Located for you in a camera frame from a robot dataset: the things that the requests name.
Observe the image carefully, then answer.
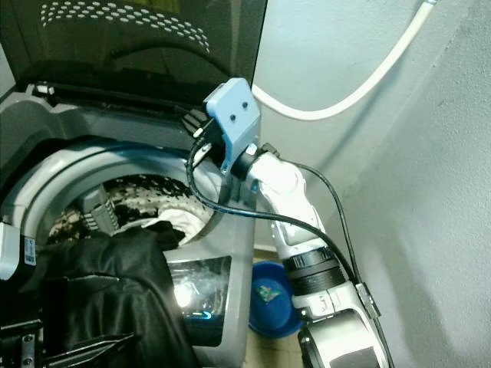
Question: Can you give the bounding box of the white water hose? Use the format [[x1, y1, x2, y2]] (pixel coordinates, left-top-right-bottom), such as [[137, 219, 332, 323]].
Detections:
[[252, 0, 438, 121]]

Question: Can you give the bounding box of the black garment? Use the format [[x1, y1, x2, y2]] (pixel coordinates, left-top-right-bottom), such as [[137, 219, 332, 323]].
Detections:
[[38, 228, 200, 368]]

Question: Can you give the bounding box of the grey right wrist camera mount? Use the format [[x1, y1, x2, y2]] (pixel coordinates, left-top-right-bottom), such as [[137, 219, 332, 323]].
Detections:
[[203, 77, 262, 173]]

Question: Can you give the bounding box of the dark tinted washer lid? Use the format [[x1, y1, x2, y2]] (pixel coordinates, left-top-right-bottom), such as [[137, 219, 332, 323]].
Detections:
[[0, 0, 269, 104]]

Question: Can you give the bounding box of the white garment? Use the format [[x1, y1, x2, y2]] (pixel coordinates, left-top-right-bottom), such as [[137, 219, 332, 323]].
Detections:
[[123, 215, 204, 246]]

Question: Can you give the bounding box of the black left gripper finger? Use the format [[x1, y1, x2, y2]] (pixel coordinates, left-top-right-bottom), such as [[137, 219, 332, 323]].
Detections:
[[46, 334, 117, 368]]

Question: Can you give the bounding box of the grey top-load washing machine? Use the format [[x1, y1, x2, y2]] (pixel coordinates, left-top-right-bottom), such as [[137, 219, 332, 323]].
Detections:
[[0, 83, 258, 368]]

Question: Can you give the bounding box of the blue plastic basin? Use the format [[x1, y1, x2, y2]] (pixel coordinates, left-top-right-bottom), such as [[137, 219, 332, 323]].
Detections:
[[252, 261, 304, 338]]

